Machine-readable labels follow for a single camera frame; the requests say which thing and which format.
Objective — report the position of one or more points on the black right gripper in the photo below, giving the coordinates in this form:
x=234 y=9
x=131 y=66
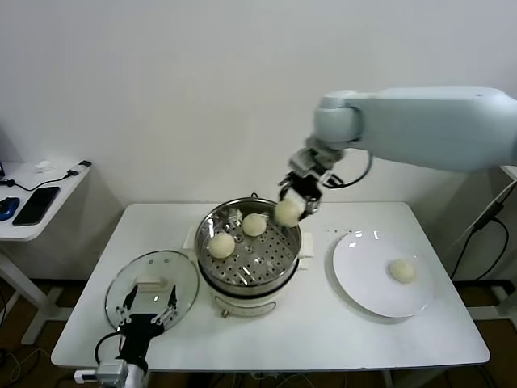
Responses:
x=305 y=188

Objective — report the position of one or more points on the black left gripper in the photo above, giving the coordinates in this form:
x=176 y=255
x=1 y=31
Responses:
x=135 y=335

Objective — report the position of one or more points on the white steamed baozi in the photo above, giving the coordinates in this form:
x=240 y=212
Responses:
x=221 y=245
x=402 y=271
x=253 y=225
x=287 y=214

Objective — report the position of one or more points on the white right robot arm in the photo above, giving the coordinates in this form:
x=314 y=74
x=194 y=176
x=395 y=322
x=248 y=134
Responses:
x=424 y=121

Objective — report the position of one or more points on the perforated steel steamer basket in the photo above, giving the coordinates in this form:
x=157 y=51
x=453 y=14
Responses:
x=274 y=250

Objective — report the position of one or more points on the cream electric cooker pot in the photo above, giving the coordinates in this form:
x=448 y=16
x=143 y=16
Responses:
x=242 y=303

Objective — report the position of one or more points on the white round plate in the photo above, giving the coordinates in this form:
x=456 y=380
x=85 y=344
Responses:
x=355 y=275

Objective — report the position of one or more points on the white side table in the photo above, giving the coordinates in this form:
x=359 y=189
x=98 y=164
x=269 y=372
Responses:
x=20 y=234

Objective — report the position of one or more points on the black smartphone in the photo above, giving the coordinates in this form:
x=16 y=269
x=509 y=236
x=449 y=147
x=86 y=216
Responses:
x=36 y=206

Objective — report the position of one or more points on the blue computer mouse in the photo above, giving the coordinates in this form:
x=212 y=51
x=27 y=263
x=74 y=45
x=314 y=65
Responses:
x=8 y=208

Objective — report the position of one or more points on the small white case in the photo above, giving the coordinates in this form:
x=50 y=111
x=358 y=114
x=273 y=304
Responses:
x=42 y=165

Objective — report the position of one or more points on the white table with appliance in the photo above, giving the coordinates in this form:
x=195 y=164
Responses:
x=497 y=313

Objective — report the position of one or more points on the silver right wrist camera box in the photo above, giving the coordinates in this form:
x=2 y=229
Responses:
x=303 y=159

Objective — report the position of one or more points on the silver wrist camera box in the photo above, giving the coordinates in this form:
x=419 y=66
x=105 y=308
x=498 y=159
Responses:
x=111 y=372
x=303 y=159

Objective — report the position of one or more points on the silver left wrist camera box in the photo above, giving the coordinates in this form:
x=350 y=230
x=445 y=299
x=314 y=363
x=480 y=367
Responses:
x=111 y=372

